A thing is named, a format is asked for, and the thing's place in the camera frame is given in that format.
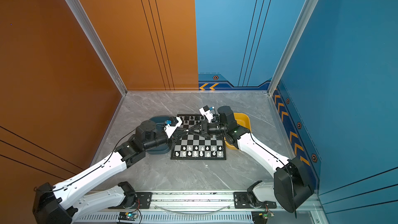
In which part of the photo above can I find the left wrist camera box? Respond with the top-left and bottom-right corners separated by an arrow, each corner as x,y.
163,116 -> 182,139

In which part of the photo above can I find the teal plastic tray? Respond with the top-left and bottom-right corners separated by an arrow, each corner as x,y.
147,115 -> 171,155

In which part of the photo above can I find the yellow plastic tray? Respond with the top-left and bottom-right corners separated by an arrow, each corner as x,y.
226,113 -> 251,150

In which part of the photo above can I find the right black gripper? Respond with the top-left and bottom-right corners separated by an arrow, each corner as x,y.
189,121 -> 228,139

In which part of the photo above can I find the green circuit board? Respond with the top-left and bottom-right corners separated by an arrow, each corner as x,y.
259,212 -> 271,222
118,212 -> 139,222

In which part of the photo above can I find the right green circuit board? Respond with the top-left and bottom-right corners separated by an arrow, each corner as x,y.
259,212 -> 271,222

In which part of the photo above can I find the black and white chessboard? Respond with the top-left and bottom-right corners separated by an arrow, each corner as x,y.
171,129 -> 227,161

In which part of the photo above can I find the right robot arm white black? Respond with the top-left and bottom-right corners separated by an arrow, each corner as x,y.
200,106 -> 315,213

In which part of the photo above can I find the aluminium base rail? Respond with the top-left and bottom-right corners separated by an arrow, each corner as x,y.
63,189 -> 324,212

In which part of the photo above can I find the left green circuit board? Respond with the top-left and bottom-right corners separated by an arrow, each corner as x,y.
118,212 -> 139,222

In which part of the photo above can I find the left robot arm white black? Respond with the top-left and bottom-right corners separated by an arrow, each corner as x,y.
33,117 -> 189,224

